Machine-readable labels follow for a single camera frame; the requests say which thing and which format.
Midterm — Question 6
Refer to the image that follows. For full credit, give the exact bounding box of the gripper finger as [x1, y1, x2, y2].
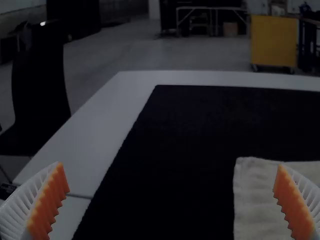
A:
[0, 161, 71, 240]
[272, 163, 320, 240]

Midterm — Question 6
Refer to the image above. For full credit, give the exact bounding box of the grey metal table frame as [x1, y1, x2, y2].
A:
[175, 6, 249, 38]

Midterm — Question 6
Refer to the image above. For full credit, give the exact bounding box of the yellow wheeled cart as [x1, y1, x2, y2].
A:
[249, 14, 300, 75]

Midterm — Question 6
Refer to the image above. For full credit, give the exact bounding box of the pale towel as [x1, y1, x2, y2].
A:
[232, 156, 320, 240]

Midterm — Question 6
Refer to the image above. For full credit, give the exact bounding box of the black mat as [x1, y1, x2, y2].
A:
[72, 84, 320, 240]

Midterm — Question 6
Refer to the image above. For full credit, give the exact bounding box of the blue steel rack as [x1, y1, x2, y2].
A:
[298, 1, 320, 74]

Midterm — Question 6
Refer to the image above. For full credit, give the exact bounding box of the black chair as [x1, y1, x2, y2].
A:
[0, 19, 72, 157]

